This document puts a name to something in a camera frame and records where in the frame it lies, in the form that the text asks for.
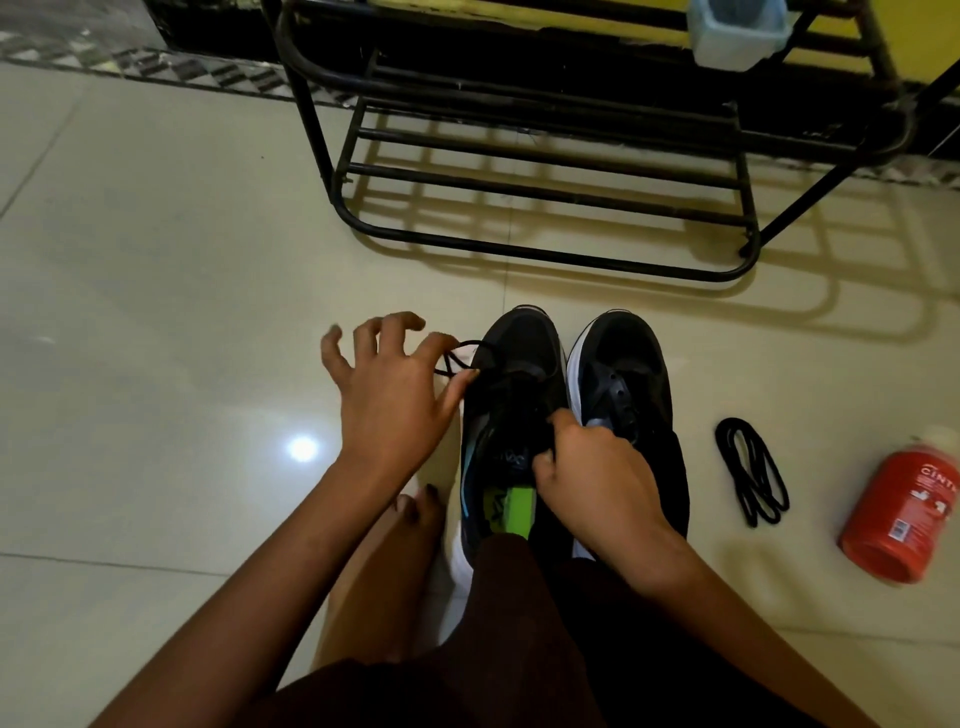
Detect person's right hand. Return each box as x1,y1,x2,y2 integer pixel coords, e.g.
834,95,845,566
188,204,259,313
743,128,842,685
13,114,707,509
531,408,682,580

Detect person's left hand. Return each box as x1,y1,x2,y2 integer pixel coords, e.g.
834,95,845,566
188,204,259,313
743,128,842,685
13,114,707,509
321,311,481,480

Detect black shoelace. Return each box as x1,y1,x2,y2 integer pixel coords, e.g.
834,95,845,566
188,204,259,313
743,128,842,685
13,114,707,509
433,339,519,387
713,417,792,530

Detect black sneaker with green insole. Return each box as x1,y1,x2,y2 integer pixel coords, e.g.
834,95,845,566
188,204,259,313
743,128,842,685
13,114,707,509
438,303,571,646

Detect person's right forearm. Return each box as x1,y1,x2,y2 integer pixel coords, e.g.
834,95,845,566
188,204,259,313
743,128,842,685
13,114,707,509
603,536,882,728

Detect person's left forearm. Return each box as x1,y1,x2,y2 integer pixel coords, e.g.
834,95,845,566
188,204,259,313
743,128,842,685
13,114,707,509
88,459,421,728

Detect black sneaker without lace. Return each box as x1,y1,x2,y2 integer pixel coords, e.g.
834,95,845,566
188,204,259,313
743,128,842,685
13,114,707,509
564,308,691,564

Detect person's bare foot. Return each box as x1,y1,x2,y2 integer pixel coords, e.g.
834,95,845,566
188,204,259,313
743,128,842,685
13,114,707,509
310,483,449,670

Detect person's dark maroon garment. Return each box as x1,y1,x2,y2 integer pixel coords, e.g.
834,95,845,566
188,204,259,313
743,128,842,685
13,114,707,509
243,534,830,728

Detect loose black shoelace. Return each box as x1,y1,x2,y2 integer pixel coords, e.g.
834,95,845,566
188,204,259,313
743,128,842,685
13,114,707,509
713,417,792,530

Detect black metal shoe rack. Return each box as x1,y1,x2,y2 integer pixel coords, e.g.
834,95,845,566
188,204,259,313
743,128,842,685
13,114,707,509
271,0,960,285

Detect red bottle with white cap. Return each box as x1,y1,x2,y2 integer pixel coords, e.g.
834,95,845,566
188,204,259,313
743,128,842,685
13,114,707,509
837,425,960,587

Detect light blue plastic basket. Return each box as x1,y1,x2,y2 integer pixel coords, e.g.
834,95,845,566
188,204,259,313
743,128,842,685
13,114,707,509
685,0,796,75

